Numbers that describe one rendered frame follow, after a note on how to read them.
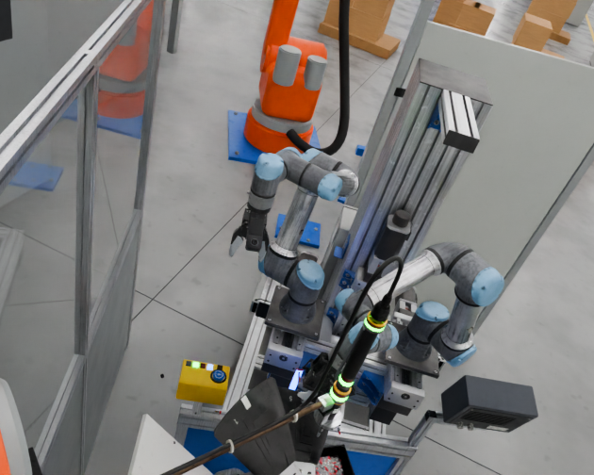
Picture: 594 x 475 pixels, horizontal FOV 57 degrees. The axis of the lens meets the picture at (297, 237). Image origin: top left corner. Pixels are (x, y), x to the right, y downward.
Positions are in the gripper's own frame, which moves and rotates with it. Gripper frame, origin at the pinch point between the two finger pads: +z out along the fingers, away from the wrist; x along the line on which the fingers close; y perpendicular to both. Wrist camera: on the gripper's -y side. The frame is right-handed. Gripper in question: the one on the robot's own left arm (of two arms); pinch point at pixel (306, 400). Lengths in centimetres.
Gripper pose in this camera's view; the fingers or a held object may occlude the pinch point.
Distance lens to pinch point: 175.4
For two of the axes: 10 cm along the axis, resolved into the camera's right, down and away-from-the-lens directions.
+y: -8.5, -4.2, -3.2
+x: 0.0, 6.1, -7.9
